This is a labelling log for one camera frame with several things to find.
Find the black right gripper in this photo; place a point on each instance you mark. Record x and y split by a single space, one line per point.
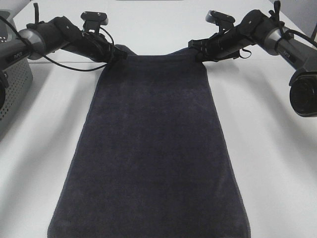
220 46

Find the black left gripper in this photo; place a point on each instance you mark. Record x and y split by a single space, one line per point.
95 47

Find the dark navy towel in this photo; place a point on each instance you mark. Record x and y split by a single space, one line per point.
151 160

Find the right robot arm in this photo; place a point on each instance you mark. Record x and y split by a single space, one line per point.
277 40

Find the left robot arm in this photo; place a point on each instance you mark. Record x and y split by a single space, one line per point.
42 38

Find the grey perforated basket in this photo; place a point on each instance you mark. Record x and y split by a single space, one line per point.
15 73

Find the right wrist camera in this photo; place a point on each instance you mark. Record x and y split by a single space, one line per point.
223 21

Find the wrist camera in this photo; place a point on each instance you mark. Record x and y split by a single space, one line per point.
93 21
223 21

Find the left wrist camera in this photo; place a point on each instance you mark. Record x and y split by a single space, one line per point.
93 21

